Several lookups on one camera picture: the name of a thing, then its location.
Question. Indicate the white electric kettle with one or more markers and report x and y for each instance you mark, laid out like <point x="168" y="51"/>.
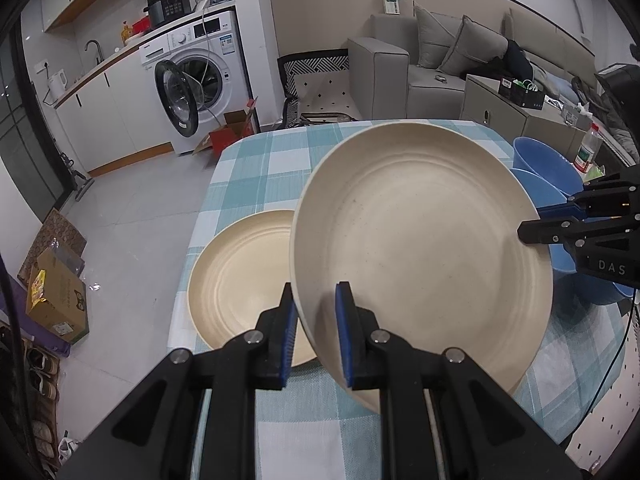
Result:
<point x="56" y="85"/>

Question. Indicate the clear bottle with red cap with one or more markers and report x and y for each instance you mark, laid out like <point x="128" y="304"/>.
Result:
<point x="586" y="152"/>

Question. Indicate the white washing machine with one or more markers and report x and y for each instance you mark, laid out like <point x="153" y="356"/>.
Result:
<point x="235" y="110"/>

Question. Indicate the white perforated board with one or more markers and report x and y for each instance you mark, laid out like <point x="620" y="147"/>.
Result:
<point x="610" y="445"/>

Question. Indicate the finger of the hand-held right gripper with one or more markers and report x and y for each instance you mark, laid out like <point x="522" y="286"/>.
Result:
<point x="560" y="209"/>
<point x="545" y="232"/>

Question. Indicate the dark grey blanket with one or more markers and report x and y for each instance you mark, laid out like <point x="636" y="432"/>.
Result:
<point x="617" y="115"/>

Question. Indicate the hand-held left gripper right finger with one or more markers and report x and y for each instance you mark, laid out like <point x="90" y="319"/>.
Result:
<point x="345" y="340"/>

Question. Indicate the metal kitchen faucet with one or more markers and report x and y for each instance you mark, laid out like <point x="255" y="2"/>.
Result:
<point x="94" y="47"/>

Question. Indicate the grey sofa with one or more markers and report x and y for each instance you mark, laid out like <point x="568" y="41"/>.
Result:
<point x="380" y="75"/>

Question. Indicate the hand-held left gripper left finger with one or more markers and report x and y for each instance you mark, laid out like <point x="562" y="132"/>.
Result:
<point x="287" y="340"/>

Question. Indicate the glass door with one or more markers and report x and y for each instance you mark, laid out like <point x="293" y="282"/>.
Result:
<point x="20" y="150"/>

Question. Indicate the black box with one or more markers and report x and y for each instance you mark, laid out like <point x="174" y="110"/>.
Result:
<point x="520" y="97"/>

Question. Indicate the black pressure cooker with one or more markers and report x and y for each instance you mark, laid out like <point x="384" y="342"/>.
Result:
<point x="167" y="7"/>

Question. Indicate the cream plate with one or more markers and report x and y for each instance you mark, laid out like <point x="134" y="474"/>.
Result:
<point x="240" y="280"/>
<point x="425" y="240"/>

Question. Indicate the brown cardboard box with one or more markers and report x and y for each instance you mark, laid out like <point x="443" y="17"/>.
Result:
<point x="60" y="300"/>

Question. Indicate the red cardboard box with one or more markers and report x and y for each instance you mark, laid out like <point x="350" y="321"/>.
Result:
<point x="232" y="132"/>

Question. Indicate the white plastic bag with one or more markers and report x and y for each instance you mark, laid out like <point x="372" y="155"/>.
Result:
<point x="69" y="452"/>

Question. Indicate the blue bowl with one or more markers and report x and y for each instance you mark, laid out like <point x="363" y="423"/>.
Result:
<point x="545" y="160"/>
<point x="537" y="187"/>

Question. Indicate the wall outlet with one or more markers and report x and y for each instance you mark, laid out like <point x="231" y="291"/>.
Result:
<point x="41" y="65"/>

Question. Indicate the brown doormat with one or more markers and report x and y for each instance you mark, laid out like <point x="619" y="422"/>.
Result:
<point x="50" y="232"/>

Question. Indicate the yellow oil bottle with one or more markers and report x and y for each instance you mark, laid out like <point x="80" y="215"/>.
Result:
<point x="126" y="32"/>

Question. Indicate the grey side cabinet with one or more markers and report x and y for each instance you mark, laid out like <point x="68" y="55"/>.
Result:
<point x="500" y="110"/>

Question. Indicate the white kitchen counter cabinet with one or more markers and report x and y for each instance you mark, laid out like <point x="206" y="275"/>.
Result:
<point x="115" y="120"/>

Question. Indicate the clear plastic box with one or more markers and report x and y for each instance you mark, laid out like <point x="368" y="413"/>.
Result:
<point x="575" y="115"/>

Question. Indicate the black jacket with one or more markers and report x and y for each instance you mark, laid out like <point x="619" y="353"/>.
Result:
<point x="515" y="62"/>

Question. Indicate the grey cushion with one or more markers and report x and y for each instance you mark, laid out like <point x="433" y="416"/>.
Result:
<point x="470" y="50"/>
<point x="435" y="40"/>

